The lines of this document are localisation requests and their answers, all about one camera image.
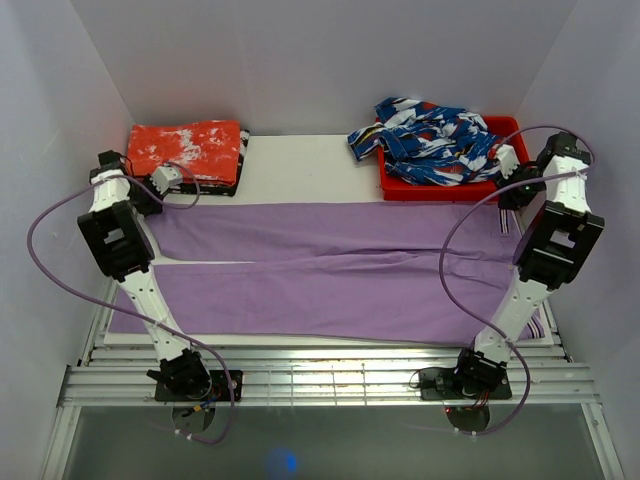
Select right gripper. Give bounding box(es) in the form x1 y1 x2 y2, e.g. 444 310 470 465
490 162 546 211

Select purple trousers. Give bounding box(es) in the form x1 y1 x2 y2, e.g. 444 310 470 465
108 199 544 344

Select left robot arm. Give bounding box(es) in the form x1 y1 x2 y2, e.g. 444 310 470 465
77 150 212 400

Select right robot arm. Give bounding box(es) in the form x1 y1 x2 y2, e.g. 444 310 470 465
451 131 605 397

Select blue patterned trousers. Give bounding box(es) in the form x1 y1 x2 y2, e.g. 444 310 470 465
347 97 502 187

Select red plastic bin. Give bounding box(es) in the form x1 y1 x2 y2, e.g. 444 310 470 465
376 116 529 203

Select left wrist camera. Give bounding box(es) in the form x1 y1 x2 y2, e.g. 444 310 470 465
150 165 183 196

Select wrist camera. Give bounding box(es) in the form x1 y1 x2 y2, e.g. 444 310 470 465
150 165 183 196
494 145 520 179

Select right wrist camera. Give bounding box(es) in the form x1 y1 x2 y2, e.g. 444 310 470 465
494 145 520 179

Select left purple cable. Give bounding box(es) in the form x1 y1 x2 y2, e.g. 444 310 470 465
27 160 237 446

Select purple cable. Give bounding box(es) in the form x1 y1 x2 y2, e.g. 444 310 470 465
27 160 237 446
399 125 599 437

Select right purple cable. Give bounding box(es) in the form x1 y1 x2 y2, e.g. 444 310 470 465
399 125 599 437

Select aluminium frame rail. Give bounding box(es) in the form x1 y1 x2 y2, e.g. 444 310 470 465
41 339 624 479

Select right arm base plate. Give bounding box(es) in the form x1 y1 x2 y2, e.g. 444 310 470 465
409 367 512 401

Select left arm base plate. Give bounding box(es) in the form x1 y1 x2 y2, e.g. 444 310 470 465
153 369 244 403

